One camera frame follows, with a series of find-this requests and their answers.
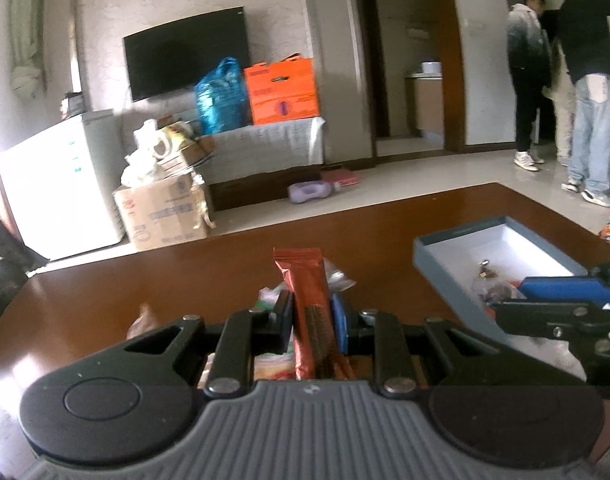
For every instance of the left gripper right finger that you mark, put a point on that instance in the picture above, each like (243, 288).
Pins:
(380, 337)

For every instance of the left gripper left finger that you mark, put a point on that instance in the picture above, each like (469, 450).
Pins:
(231, 372)

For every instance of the green chips bag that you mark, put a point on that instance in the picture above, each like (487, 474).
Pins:
(273, 323)

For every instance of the orange red wafer bar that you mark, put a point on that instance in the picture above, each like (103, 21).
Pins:
(317, 355)

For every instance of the yellow nut snack bag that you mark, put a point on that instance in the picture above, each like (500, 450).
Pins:
(145, 322)

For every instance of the brown candy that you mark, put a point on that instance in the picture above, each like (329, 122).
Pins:
(486, 271)

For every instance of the grey shallow box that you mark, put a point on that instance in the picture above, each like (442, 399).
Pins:
(452, 260)

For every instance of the brown cardboard box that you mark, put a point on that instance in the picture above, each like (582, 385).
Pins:
(171, 211)

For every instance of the purple detergent bottle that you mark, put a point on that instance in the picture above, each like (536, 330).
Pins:
(303, 192)

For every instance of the white cloth covered cabinet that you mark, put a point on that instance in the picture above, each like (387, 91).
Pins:
(265, 149)

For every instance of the small box with tape rolls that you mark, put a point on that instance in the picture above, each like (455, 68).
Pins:
(163, 152)

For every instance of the white chest freezer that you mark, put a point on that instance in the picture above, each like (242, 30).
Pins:
(60, 184)

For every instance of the blue plastic bag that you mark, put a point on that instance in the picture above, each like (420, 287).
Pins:
(222, 98)

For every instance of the person in beige coat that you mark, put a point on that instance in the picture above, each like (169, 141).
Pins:
(562, 94)

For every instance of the orange cardboard box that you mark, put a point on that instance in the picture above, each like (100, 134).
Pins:
(282, 91)

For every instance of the person in white hoodie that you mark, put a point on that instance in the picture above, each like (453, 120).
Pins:
(529, 68)

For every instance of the person in blue jeans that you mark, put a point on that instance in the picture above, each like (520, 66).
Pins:
(584, 32)

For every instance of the white curtain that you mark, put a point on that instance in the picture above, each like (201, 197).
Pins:
(26, 34)

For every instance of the black wall television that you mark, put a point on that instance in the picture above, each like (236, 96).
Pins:
(178, 54)

